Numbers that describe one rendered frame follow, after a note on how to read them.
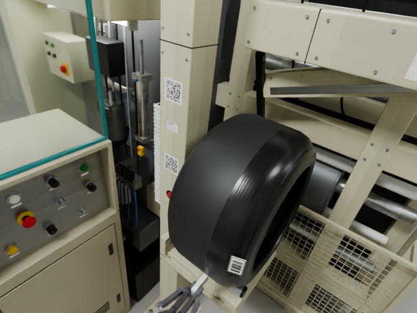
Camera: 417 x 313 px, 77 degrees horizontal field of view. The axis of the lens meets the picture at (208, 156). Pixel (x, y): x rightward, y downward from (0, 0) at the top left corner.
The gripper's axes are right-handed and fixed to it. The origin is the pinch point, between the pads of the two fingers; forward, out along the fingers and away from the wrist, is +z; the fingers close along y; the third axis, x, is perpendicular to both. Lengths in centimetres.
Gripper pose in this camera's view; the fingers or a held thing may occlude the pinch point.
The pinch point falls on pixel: (199, 284)
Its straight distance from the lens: 93.7
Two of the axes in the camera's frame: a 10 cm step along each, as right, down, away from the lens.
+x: -0.2, 7.8, 6.3
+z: 6.2, -4.9, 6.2
